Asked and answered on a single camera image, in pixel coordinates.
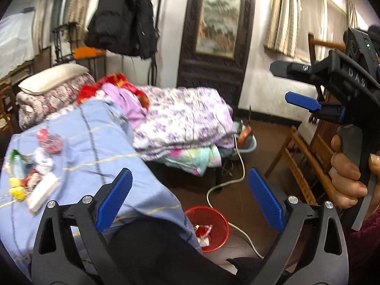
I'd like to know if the pastel coloured quilt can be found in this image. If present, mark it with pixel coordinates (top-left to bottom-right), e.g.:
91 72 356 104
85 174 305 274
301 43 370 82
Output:
162 145 222 176

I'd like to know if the yellow wrapper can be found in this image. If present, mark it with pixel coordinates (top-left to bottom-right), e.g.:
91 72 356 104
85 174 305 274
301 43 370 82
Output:
9 177 27 201

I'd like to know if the white cloth cover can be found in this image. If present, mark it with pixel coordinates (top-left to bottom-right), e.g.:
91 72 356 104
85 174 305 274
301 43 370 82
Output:
0 12 38 79

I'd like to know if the white power cable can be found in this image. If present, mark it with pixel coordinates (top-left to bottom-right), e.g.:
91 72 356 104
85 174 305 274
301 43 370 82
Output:
206 151 265 259

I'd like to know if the white pillow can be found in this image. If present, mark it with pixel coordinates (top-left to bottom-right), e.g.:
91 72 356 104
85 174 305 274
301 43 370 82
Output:
18 64 90 95

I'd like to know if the white framed window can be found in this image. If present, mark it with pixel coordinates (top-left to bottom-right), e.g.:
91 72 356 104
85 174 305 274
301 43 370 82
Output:
297 0 357 63

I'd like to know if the black metal rack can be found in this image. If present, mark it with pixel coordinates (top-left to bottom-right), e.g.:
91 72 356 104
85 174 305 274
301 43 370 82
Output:
52 0 75 66

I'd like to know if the red white snack packet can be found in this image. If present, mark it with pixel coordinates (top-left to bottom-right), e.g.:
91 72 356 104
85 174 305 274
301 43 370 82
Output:
24 169 45 187

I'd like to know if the white tissue packet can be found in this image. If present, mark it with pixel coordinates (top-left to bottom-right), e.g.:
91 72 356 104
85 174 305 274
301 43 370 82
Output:
26 175 61 214

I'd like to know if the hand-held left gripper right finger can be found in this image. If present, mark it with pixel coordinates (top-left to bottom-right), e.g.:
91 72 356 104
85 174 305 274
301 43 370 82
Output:
248 168 349 285

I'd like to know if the red clear plastic wrapper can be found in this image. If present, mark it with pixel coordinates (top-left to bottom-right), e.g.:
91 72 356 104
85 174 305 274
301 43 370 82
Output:
36 128 63 155

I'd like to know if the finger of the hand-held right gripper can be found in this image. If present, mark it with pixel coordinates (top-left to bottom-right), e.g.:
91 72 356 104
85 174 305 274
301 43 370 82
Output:
270 60 315 81
284 92 346 124

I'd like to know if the person's black pants leg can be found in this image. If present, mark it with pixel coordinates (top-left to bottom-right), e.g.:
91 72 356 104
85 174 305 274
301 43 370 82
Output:
108 214 262 285

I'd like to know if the orange box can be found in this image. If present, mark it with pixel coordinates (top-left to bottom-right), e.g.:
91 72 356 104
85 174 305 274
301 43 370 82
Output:
74 47 107 60

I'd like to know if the lilac cloth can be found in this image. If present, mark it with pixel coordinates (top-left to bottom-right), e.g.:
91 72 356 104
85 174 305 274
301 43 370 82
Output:
101 82 149 129

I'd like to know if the red plastic basket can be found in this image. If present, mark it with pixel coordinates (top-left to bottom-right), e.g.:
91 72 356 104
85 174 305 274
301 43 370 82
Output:
184 206 230 253

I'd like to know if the red patterned blanket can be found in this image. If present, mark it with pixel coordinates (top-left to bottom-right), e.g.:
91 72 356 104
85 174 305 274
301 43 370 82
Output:
76 73 150 109

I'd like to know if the copper coloured pot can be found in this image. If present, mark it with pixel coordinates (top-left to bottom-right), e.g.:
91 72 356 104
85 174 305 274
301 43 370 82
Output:
237 105 254 149

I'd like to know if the person's right hand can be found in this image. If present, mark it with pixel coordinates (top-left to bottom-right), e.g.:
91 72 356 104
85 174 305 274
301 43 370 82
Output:
330 133 380 223

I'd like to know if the person's right forearm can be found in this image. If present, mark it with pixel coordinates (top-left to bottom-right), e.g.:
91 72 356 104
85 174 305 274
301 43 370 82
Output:
341 211 380 285

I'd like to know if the black hanging strap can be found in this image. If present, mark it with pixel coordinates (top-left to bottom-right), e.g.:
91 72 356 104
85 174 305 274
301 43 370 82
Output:
150 52 159 88

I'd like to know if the folded pink floral quilt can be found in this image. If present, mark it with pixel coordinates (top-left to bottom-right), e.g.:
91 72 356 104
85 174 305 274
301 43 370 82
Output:
15 73 95 131

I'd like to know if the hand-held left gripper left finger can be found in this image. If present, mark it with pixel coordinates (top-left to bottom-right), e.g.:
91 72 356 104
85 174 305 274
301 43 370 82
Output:
30 168 134 285

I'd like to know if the green white wrapper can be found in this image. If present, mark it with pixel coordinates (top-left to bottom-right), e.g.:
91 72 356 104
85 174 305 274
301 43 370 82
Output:
8 149 25 162

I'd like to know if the striped beige curtain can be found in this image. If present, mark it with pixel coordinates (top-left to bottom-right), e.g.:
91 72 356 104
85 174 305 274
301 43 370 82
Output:
32 0 55 55
67 0 103 33
264 0 304 58

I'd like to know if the carved wooden painted screen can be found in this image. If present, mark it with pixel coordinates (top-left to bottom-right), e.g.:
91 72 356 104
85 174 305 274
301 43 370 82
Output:
176 0 257 107

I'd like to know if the purple floral quilt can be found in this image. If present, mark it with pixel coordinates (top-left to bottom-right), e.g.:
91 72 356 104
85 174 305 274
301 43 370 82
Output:
132 86 235 161

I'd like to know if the black padded jacket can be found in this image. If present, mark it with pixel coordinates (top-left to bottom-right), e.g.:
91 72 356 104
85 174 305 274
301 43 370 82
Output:
84 0 158 60

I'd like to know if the blue checkered sheet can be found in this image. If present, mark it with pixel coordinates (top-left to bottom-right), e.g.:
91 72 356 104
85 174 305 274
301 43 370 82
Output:
0 98 204 274

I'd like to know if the dark wooden chair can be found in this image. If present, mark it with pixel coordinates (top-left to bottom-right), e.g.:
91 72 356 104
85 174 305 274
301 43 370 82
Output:
0 74 17 134

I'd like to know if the white printed packet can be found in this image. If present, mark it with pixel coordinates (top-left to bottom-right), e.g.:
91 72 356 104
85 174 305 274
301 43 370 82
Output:
197 234 213 248

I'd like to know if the light blue basin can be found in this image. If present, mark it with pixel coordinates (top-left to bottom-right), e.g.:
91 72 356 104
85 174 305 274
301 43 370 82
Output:
234 122 257 155

